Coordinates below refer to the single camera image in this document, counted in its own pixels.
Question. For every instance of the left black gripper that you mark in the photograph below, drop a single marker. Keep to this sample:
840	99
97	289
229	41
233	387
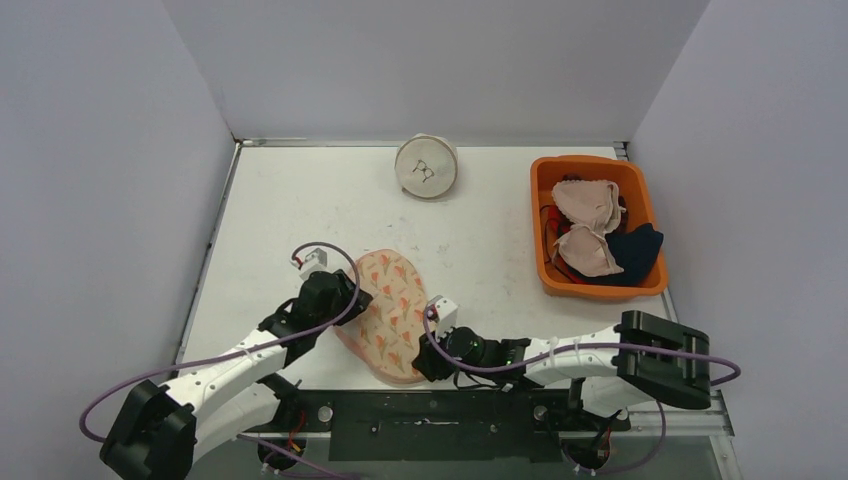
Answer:
348	292

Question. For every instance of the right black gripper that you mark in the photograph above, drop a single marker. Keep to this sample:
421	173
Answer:
428	360

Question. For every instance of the floral mesh laundry bag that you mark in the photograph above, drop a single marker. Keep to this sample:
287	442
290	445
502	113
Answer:
386	335

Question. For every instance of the beige pink lace bra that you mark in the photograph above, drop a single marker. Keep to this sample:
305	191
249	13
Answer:
593	209

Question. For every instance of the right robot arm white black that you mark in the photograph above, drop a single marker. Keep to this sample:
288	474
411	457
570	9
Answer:
642	358

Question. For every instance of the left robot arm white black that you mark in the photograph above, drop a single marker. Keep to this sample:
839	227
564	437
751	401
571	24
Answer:
162	430

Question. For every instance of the round white mesh laundry bag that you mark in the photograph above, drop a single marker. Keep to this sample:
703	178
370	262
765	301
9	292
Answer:
426	166

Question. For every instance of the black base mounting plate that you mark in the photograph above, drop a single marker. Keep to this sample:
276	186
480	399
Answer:
440	425

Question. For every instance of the navy blue garment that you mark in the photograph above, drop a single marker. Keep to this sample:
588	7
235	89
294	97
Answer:
635	252

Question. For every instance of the orange plastic bin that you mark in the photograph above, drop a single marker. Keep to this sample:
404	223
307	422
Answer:
545	172

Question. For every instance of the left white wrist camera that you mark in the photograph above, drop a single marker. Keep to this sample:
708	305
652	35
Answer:
315	260

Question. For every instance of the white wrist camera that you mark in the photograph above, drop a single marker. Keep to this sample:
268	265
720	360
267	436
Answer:
442	313
315	260

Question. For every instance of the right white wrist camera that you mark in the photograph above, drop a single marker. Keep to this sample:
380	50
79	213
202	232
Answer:
442	313

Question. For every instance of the red black strappy garment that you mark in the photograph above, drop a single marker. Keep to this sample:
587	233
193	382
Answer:
554	226

